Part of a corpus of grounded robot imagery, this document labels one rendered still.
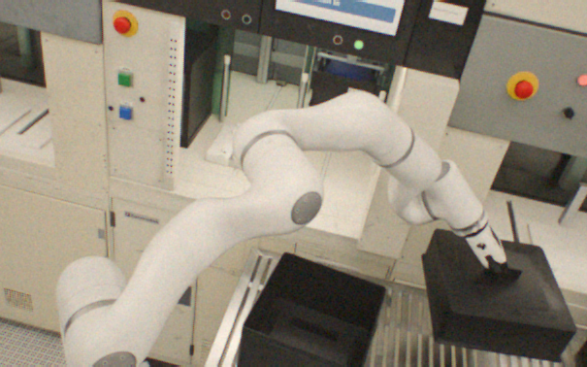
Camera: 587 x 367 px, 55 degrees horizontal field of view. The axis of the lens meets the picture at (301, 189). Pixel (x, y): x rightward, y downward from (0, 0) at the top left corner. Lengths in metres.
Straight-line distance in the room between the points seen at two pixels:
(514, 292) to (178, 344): 1.26
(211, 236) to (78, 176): 0.97
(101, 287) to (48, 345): 1.48
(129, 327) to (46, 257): 1.22
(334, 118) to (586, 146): 0.77
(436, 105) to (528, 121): 0.23
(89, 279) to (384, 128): 0.55
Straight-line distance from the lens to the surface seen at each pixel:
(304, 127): 0.93
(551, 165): 2.06
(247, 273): 1.63
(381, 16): 1.34
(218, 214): 0.89
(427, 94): 1.35
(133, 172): 1.73
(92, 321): 0.95
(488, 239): 1.27
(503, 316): 1.32
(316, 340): 1.49
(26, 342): 2.49
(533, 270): 1.48
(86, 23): 1.56
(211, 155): 1.83
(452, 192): 1.19
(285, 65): 2.40
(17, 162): 1.93
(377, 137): 0.94
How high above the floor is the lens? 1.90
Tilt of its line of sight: 35 degrees down
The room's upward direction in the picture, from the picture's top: 11 degrees clockwise
